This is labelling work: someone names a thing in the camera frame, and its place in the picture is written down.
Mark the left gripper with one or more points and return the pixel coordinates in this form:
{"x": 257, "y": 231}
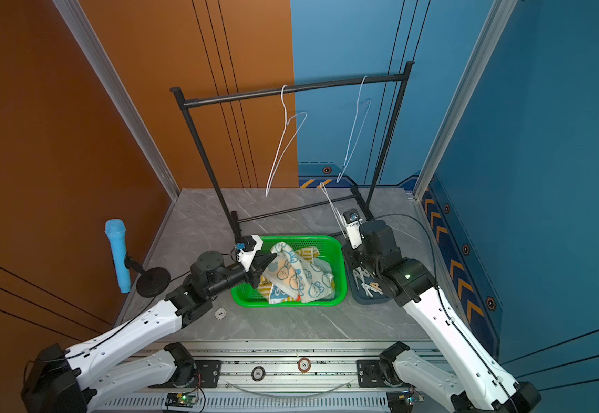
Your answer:
{"x": 254, "y": 272}

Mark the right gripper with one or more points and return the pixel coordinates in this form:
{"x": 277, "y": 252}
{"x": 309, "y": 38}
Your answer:
{"x": 349, "y": 257}

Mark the beige clothespin towel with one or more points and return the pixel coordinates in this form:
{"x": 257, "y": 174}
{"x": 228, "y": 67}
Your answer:
{"x": 369, "y": 290}
{"x": 358, "y": 278}

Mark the bunny pattern towel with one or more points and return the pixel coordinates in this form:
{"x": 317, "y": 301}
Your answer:
{"x": 297, "y": 273}

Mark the white wire hanger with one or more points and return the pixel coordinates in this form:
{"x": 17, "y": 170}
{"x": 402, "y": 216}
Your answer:
{"x": 362, "y": 108}
{"x": 283, "y": 144}
{"x": 338, "y": 216}

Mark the yellow striped towel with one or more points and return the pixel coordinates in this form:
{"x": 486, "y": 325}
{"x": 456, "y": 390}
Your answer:
{"x": 309, "y": 255}

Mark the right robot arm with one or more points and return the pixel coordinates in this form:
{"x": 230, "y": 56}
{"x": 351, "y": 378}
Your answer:
{"x": 476, "y": 383}

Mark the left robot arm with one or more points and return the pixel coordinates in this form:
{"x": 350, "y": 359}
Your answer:
{"x": 87, "y": 375}

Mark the dark teal tray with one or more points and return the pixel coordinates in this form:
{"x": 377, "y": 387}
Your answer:
{"x": 361, "y": 289}

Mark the circuit board right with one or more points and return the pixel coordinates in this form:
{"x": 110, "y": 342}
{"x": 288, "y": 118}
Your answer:
{"x": 403, "y": 402}

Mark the green circuit board left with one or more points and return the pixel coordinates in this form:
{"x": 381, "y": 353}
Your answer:
{"x": 183, "y": 400}

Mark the black clothes rack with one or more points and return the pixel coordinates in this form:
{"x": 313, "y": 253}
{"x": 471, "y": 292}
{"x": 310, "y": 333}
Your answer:
{"x": 185, "y": 105}

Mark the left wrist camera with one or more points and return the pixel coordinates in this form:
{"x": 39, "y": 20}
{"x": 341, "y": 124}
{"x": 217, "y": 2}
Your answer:
{"x": 247, "y": 249}

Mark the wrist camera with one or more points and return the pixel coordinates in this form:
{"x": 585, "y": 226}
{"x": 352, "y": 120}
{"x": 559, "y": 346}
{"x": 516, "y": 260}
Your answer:
{"x": 247, "y": 249}
{"x": 352, "y": 221}

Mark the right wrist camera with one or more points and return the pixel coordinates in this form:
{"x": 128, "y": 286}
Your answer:
{"x": 352, "y": 221}

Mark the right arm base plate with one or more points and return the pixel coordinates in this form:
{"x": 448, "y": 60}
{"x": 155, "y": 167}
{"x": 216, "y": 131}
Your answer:
{"x": 370, "y": 374}

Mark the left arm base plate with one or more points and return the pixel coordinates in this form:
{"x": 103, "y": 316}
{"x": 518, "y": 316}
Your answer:
{"x": 202, "y": 373}

